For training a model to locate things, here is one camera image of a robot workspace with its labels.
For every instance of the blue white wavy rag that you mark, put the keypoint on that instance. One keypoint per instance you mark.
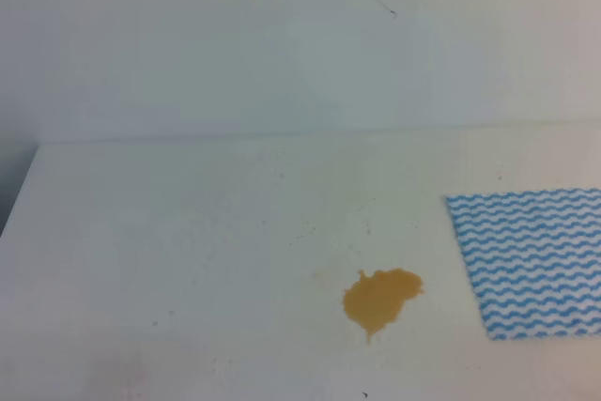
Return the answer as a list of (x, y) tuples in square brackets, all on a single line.
[(533, 260)]

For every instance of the brown coffee stain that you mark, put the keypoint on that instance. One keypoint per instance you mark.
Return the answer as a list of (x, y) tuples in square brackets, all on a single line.
[(375, 300)]

